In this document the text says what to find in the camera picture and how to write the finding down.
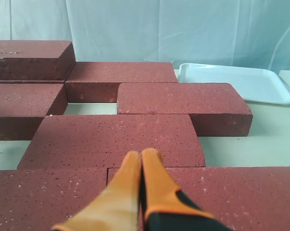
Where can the red brick bottom back left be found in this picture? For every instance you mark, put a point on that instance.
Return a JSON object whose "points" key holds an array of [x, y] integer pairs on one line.
{"points": [[32, 81]]}

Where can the red brick third row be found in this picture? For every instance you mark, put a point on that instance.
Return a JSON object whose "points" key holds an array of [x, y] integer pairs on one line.
{"points": [[72, 141]]}

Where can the white plastic tray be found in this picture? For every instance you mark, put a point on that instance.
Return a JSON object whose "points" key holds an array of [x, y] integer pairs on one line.
{"points": [[253, 84]]}

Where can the white backdrop curtain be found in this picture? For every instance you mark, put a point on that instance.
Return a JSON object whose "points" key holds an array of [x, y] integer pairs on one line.
{"points": [[248, 33]]}

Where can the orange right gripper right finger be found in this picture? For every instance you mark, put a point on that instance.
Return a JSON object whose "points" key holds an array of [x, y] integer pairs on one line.
{"points": [[165, 206]]}

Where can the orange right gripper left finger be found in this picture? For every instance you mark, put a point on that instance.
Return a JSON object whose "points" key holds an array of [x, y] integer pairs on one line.
{"points": [[116, 208]]}

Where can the red brick back row right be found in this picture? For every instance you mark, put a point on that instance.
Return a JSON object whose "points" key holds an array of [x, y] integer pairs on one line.
{"points": [[98, 82]]}

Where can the red brick second row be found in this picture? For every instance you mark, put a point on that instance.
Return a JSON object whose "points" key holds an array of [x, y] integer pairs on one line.
{"points": [[215, 109], [24, 106]]}

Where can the red brick front right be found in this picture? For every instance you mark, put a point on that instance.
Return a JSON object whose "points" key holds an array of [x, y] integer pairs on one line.
{"points": [[242, 198]]}

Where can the red brick front left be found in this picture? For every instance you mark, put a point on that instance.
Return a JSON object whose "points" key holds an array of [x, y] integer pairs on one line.
{"points": [[34, 200]]}

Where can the red brick stacked top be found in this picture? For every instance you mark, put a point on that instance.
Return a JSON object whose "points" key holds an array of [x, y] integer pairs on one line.
{"points": [[36, 60]]}

